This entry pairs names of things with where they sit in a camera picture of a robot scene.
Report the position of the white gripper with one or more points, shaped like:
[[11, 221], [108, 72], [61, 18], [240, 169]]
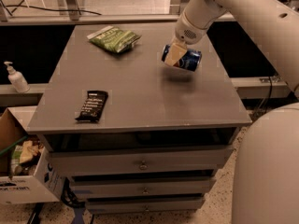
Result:
[[187, 32]]

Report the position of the blue pepsi can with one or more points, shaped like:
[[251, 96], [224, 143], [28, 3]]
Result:
[[189, 61]]

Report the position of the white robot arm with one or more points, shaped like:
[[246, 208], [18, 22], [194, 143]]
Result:
[[266, 180]]

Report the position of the green jalapeno chip bag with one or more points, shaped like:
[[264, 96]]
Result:
[[113, 39]]

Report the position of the grey drawer cabinet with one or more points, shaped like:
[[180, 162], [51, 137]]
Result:
[[149, 104]]

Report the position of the black snack bar wrapper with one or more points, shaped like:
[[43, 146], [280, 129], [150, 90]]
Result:
[[93, 106]]

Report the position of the middle grey drawer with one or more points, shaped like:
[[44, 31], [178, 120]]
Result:
[[142, 187]]

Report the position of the grey drawer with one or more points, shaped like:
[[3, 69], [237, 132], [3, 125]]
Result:
[[145, 205], [142, 187], [140, 161]]

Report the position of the bottom grey drawer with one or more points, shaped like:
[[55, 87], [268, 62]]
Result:
[[145, 205]]

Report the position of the top grey drawer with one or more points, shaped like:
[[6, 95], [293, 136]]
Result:
[[140, 161]]

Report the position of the white pump bottle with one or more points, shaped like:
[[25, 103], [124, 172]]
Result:
[[17, 79]]

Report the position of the snack packets in box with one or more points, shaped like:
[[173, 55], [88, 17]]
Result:
[[25, 158]]

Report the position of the white cardboard box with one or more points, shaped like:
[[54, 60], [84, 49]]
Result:
[[43, 186]]

